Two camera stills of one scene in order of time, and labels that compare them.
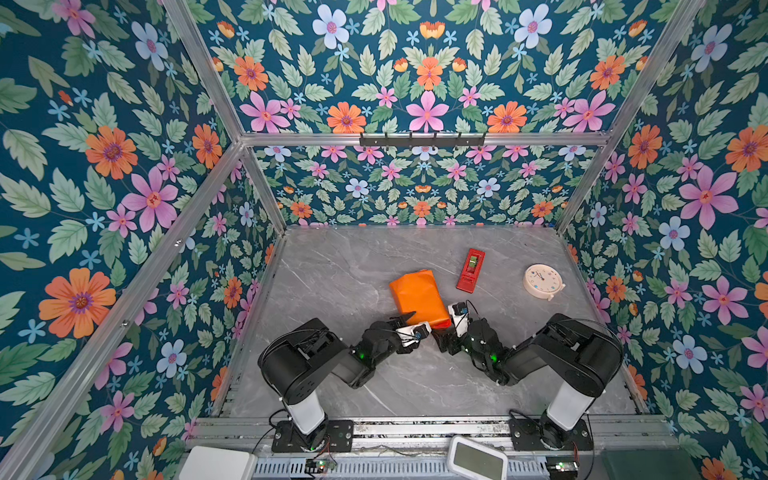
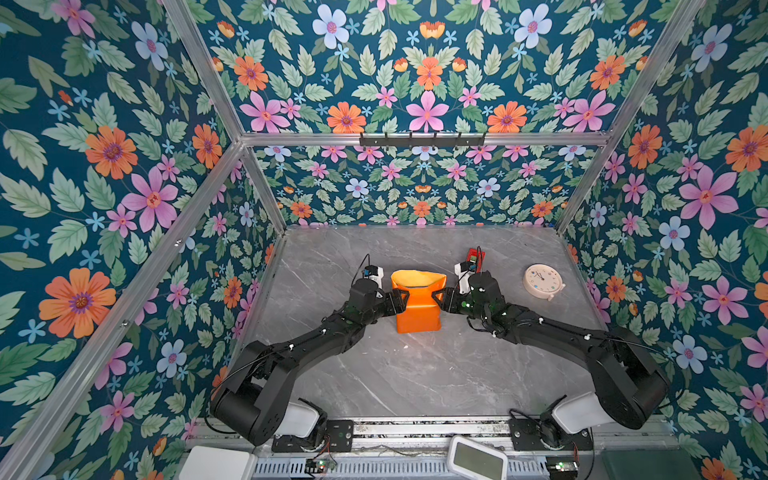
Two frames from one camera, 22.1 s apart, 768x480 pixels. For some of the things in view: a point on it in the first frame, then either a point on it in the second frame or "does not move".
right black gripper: x=446 y=338 → x=451 y=296
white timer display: x=468 y=460 does not move
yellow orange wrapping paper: x=419 y=292 does not move
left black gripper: x=398 y=322 → x=400 y=304
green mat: x=667 y=464 does not move
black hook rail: x=420 y=139 does not move
